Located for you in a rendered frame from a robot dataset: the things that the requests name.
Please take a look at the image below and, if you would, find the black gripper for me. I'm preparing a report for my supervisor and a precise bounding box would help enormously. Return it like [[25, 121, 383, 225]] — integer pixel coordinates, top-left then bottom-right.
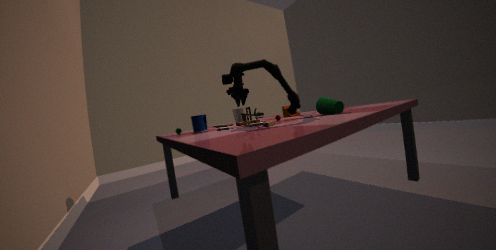
[[231, 82, 249, 107]]

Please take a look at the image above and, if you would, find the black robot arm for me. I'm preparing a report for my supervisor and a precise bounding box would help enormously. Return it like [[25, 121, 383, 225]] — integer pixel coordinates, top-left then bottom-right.
[[222, 59, 301, 115]]

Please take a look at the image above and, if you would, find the green cup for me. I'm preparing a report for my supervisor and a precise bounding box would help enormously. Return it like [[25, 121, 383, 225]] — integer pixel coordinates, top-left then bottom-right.
[[316, 97, 344, 115]]

